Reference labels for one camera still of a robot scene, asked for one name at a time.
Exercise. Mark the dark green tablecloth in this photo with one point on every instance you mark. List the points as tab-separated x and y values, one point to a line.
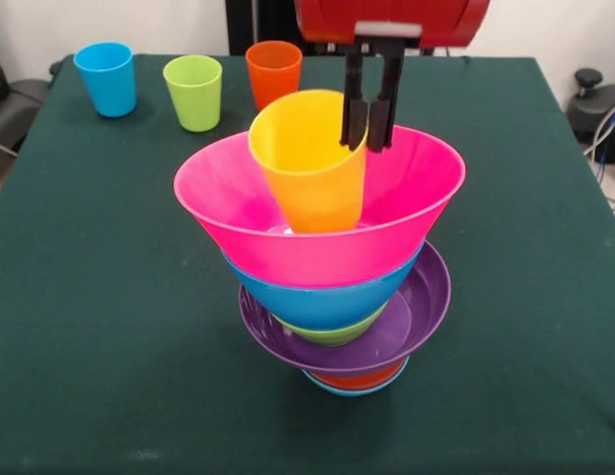
138	321

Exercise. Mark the yellow plastic cup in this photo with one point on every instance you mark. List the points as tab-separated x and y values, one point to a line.
307	173

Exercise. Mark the purple plastic bowl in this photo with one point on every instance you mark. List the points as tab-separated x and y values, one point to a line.
426	307

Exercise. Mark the large blue plastic bowl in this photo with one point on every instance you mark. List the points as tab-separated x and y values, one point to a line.
307	307

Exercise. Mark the black chair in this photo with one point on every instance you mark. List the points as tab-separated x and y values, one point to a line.
15	109

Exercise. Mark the blue plastic cup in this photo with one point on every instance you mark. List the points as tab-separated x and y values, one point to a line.
109	79

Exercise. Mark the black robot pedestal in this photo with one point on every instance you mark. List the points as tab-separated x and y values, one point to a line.
267	22

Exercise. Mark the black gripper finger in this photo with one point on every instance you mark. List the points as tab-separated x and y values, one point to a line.
382	114
355	109

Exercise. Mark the black equipment base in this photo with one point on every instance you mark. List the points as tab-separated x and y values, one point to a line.
599	106

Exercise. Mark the small blue plastic bowl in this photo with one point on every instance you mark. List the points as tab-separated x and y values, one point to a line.
356	391

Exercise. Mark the small green plastic bowl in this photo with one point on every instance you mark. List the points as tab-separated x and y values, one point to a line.
332	335

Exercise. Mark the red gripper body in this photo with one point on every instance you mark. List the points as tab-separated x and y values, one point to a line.
386	12

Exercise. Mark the large pink plastic bowl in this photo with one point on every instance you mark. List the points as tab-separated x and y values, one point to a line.
401	247

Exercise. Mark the lime green plastic cup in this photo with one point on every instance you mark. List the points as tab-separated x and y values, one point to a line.
194	94

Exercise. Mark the orange plastic cup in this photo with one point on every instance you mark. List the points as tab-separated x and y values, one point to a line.
270	74

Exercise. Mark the orange plastic bowl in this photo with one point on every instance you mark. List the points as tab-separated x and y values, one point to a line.
359	382

